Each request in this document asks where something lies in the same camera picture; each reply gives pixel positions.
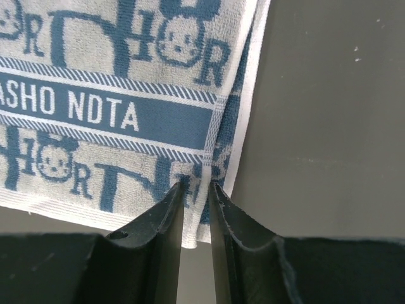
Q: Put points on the blue white patterned towel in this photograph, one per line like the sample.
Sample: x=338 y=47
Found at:
x=106 y=104

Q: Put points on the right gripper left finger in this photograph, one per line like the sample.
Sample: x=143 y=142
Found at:
x=137 y=263

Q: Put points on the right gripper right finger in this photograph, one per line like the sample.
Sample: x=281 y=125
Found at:
x=252 y=264

